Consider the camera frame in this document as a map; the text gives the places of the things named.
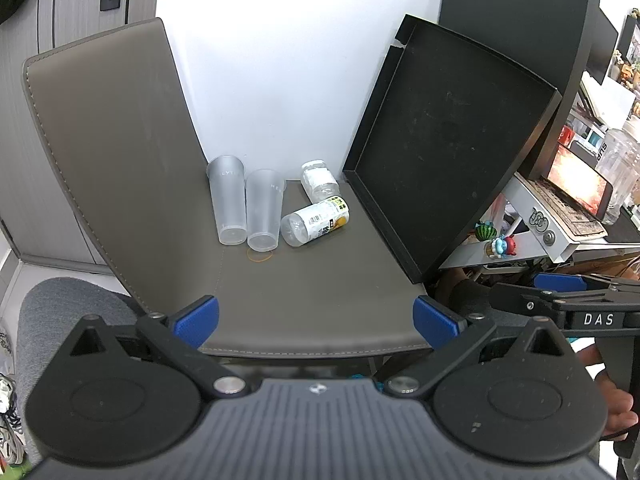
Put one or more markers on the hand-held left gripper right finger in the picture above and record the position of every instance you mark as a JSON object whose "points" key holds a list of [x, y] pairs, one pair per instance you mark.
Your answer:
{"points": [[436, 327]]}

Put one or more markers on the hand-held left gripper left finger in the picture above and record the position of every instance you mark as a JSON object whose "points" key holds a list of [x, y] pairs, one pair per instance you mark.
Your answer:
{"points": [[196, 324]]}

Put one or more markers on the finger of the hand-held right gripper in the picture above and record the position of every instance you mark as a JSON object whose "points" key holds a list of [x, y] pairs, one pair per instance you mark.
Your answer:
{"points": [[525, 297], [560, 281]]}

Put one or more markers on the translucent plastic cup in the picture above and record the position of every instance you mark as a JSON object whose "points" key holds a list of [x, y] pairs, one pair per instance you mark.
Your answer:
{"points": [[227, 200], [265, 210]]}

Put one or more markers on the person's right hand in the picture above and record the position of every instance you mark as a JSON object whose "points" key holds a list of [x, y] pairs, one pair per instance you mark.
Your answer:
{"points": [[617, 412]]}

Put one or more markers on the blue red toy figure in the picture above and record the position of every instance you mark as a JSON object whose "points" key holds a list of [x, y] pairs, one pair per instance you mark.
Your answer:
{"points": [[501, 246]]}

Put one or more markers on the white shelf board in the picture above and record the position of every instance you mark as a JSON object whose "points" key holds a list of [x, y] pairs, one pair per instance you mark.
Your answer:
{"points": [[470, 255]]}

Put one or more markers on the watermelon toy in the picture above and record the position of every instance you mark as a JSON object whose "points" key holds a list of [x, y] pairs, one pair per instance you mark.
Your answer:
{"points": [[486, 231]]}

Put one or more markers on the phone with lit screen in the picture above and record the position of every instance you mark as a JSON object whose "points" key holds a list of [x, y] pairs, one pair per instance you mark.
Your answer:
{"points": [[575, 200]]}

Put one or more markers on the orange rubber band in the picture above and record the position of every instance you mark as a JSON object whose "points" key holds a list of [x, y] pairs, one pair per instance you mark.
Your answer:
{"points": [[258, 261]]}

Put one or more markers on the clear glass jar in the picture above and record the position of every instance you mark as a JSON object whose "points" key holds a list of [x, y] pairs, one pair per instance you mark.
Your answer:
{"points": [[617, 170]]}

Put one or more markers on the grey fabric chair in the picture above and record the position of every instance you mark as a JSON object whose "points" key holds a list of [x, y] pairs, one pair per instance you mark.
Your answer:
{"points": [[60, 310]]}

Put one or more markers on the yellow label plastic bottle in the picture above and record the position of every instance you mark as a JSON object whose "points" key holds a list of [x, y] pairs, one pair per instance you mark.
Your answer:
{"points": [[315, 220]]}

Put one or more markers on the grey leather mat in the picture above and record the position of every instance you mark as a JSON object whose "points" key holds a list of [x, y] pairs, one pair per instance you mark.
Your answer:
{"points": [[125, 160]]}

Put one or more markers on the black tray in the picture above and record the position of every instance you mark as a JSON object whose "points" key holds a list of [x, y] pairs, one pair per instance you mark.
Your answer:
{"points": [[450, 135]]}

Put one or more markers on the white label plastic bottle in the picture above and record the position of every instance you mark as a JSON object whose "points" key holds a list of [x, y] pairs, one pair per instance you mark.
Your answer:
{"points": [[319, 179]]}

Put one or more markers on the white box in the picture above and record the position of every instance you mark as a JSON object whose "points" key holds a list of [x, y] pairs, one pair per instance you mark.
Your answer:
{"points": [[607, 97]]}

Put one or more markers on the shoes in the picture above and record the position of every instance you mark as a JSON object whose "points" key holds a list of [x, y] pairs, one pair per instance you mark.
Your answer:
{"points": [[9, 410]]}

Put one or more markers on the small black monitor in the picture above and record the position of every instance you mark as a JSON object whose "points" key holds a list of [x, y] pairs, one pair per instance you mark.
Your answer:
{"points": [[602, 45]]}

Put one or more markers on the large black monitor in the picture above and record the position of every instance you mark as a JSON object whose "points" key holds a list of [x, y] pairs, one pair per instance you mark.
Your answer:
{"points": [[525, 10]]}

